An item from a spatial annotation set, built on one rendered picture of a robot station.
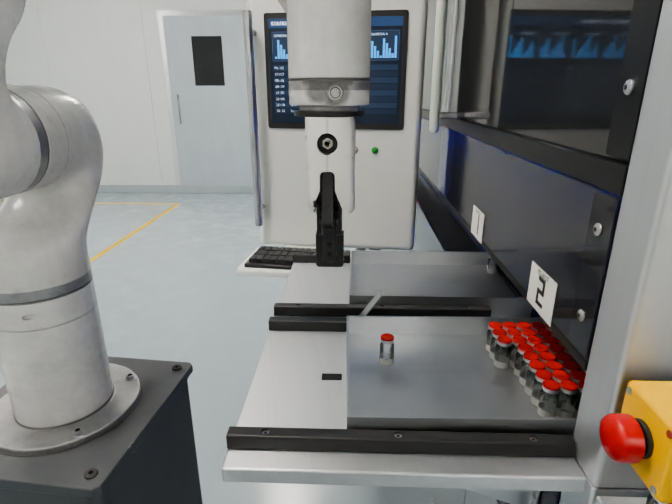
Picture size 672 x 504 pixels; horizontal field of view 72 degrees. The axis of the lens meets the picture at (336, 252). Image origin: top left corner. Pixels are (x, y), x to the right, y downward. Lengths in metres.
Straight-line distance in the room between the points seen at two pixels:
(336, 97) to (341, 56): 0.04
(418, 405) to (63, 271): 0.47
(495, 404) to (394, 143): 0.90
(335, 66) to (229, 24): 5.70
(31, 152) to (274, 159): 0.96
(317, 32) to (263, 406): 0.46
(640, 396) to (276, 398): 0.42
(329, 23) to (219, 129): 5.74
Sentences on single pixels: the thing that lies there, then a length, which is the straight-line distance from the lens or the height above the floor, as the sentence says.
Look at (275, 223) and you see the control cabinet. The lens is 1.50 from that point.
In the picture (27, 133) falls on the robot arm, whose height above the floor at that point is 1.24.
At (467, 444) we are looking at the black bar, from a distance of 0.59.
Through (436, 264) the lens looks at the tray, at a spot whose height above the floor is 0.88.
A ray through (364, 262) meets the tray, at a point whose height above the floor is 0.89.
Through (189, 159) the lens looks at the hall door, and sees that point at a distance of 6.35.
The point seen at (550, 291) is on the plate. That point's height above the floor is 1.03.
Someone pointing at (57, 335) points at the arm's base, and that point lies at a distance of 0.66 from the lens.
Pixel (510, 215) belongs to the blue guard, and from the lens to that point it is 0.81.
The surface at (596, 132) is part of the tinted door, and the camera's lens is 0.60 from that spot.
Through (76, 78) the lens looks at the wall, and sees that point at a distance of 6.85.
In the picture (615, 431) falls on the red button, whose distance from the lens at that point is 0.48.
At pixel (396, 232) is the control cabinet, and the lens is 1.45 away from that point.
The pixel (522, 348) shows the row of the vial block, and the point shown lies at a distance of 0.73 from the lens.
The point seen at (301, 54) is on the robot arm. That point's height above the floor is 1.31.
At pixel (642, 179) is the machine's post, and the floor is 1.20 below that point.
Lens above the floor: 1.28
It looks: 19 degrees down
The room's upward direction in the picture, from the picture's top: straight up
